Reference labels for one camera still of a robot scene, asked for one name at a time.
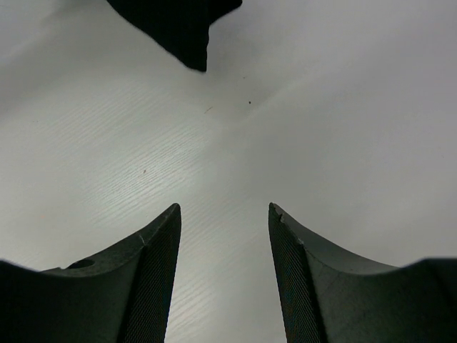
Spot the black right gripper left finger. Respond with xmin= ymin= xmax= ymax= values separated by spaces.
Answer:
xmin=1 ymin=204 xmax=181 ymax=342

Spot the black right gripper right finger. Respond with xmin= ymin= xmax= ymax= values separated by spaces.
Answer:
xmin=268 ymin=204 xmax=456 ymax=342

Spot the black t shirt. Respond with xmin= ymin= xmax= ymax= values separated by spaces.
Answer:
xmin=109 ymin=0 xmax=243 ymax=72

